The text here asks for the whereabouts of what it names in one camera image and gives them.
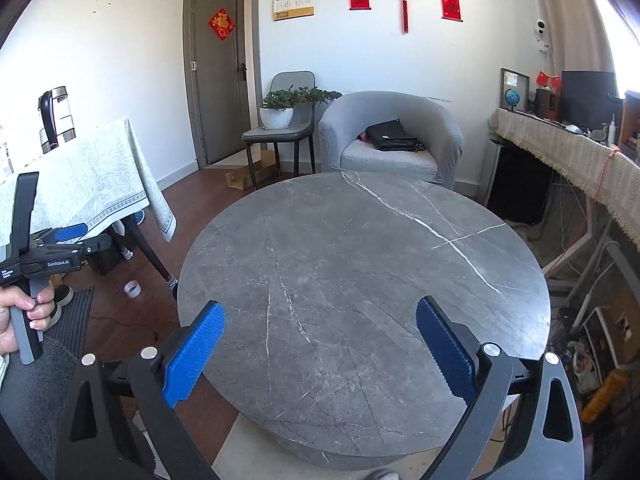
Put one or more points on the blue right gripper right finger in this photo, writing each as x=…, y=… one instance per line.
x=446, y=342

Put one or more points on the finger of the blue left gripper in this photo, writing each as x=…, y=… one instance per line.
x=70, y=232

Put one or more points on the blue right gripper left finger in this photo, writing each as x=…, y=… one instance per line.
x=197, y=343

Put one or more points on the person's left hand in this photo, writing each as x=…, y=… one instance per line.
x=39, y=312

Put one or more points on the black table leg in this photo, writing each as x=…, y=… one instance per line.
x=131, y=227

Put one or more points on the patterned white tablecloth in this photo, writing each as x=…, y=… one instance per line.
x=96, y=179

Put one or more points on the tape roll on floor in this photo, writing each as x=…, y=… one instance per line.
x=132, y=289

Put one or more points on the dark grey floor mat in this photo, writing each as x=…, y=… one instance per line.
x=71, y=329

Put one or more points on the black chair back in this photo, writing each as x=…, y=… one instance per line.
x=57, y=120

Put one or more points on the round grey marble table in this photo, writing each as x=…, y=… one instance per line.
x=320, y=276

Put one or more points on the cardboard box on floor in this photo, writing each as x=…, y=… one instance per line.
x=249, y=175

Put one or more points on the grey door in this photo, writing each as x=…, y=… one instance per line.
x=221, y=80

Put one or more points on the black handbag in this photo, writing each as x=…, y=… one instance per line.
x=391, y=137

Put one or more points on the beige fringed desk cloth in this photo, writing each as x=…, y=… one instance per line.
x=608, y=177

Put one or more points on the potted green plant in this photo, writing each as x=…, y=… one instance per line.
x=278, y=105

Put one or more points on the grey dining chair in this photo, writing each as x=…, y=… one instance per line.
x=302, y=125

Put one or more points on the red door decoration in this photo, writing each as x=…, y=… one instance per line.
x=222, y=24

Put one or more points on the grey armchair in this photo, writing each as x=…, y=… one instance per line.
x=344, y=145

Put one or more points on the small blue globe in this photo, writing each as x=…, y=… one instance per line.
x=512, y=98

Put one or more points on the framed picture on desk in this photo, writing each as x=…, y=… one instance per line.
x=517, y=81

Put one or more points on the black monitor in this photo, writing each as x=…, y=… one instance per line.
x=589, y=99

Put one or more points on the small red flags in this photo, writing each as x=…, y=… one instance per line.
x=549, y=82

